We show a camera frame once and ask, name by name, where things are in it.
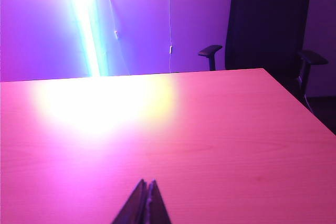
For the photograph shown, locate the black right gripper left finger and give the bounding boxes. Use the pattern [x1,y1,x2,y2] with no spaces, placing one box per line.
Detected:
[111,178,148,224]

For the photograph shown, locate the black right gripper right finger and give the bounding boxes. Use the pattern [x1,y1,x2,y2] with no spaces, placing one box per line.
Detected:
[143,179,173,224]

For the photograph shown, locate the cyan-white vertical light bar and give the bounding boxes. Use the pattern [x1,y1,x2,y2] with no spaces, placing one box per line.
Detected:
[62,0,110,77]

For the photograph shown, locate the black office chair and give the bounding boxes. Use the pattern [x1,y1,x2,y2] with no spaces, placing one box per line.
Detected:
[197,0,329,105]

